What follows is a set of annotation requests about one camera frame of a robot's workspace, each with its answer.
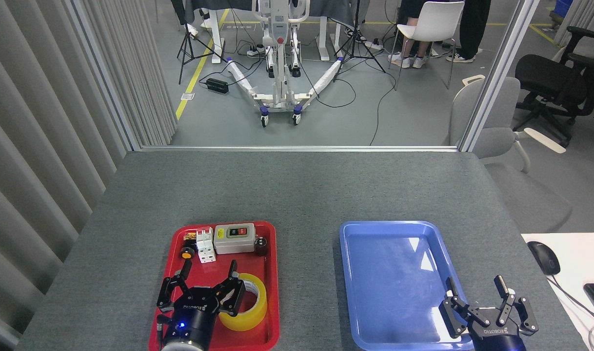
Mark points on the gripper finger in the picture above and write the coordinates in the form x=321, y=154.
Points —
x=168, y=292
x=524, y=317
x=455, y=314
x=231, y=295

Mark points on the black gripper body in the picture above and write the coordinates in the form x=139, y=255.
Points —
x=194, y=317
x=497, y=339

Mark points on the yellow tape roll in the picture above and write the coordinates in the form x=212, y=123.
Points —
x=252, y=319

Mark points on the red plastic tray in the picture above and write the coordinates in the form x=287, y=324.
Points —
x=214, y=270

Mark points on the orange push button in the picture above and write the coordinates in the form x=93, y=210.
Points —
x=187, y=253

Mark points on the white circuit breaker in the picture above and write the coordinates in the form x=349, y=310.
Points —
x=207, y=248

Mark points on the small yellow black component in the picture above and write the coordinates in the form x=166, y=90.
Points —
x=189, y=236

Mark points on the black computer mouse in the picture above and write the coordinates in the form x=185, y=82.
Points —
x=544, y=257

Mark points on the blue plastic tray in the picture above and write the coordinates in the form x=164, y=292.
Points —
x=389, y=278

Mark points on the white desk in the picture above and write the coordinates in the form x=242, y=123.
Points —
x=577, y=256

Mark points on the grey upholstered chair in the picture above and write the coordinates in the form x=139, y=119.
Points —
x=494, y=141

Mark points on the white paper sheet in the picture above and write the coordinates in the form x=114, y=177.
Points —
x=188, y=96

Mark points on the black power adapter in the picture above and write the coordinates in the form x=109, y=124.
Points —
x=217, y=86

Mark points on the white stand on wheels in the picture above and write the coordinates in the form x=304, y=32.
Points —
x=279, y=73

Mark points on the black office chair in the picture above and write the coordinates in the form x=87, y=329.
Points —
x=545, y=78

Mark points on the black tripod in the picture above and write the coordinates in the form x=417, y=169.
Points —
x=356, y=44
x=186, y=41

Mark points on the seated person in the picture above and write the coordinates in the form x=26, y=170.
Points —
x=408, y=56

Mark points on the walking person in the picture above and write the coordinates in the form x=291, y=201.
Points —
x=193, y=30

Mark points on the white power strip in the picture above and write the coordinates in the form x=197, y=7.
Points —
x=373, y=46

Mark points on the standing person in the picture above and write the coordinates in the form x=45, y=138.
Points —
x=470, y=29

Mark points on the white plastic chair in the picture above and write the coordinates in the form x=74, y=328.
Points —
x=436, y=22

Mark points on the blue storage bin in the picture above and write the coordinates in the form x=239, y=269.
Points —
x=563, y=9

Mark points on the grey push button switch box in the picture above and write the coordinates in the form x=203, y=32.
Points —
x=233, y=243

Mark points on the dark round knob switch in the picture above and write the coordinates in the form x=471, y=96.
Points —
x=261, y=246

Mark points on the silver frame rail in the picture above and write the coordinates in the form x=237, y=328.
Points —
x=297, y=147

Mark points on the silver frame post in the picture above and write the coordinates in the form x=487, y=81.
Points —
x=104, y=78
x=497, y=78

